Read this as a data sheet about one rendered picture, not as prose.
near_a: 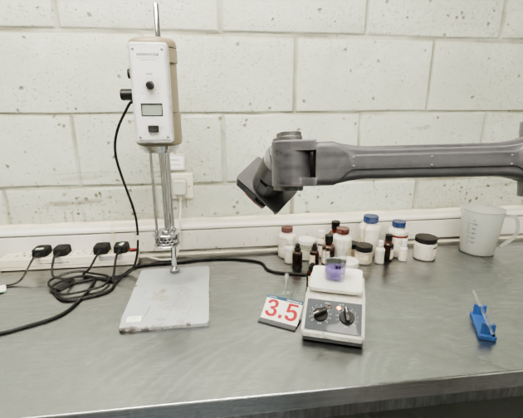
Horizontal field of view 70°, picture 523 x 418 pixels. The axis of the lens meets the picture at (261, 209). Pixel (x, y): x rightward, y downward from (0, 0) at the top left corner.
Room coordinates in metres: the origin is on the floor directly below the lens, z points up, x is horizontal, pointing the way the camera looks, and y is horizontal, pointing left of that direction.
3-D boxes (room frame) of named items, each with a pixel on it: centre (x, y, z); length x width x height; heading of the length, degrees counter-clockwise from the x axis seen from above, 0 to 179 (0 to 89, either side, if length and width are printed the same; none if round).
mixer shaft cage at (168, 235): (0.88, 0.24, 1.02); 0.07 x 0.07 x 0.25
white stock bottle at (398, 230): (1.15, -0.44, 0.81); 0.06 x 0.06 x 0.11
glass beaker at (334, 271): (0.79, -0.17, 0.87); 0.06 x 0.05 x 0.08; 133
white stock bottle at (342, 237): (1.10, -0.25, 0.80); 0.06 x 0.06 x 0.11
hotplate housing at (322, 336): (0.78, -0.17, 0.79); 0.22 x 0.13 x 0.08; 166
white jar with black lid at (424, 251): (1.12, -0.52, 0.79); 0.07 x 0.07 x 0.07
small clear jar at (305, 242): (1.11, -0.15, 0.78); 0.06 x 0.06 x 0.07
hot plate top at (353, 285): (0.80, -0.18, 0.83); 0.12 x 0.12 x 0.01; 76
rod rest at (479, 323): (0.73, -0.49, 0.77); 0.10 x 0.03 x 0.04; 162
